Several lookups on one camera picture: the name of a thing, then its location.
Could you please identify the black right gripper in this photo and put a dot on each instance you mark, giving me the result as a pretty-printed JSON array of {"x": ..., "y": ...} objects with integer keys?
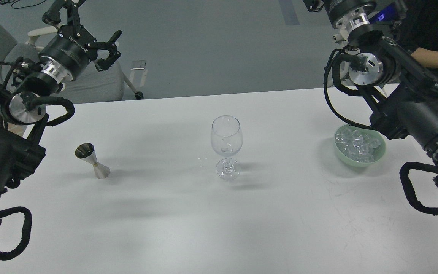
[{"x": 338, "y": 9}]

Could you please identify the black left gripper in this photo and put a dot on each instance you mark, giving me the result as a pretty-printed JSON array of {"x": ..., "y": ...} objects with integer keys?
[{"x": 67, "y": 51}]

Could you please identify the steel cocktail jigger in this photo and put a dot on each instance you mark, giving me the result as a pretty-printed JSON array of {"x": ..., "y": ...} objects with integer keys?
[{"x": 87, "y": 153}]

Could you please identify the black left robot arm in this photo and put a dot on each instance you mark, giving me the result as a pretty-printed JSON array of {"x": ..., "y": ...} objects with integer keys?
[{"x": 30, "y": 101}]

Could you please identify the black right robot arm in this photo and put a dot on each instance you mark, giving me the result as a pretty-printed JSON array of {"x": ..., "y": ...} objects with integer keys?
[{"x": 402, "y": 95}]

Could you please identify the green bowl of ice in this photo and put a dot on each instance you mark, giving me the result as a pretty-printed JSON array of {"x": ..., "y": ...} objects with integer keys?
[{"x": 358, "y": 147}]

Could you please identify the clear wine glass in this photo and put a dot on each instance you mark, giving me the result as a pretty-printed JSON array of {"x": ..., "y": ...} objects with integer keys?
[{"x": 226, "y": 140}]

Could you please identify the metal floor plate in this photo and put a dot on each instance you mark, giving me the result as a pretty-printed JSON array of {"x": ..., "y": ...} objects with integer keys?
[{"x": 138, "y": 65}]

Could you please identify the person in black shirt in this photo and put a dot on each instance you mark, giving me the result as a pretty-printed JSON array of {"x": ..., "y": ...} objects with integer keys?
[{"x": 418, "y": 32}]

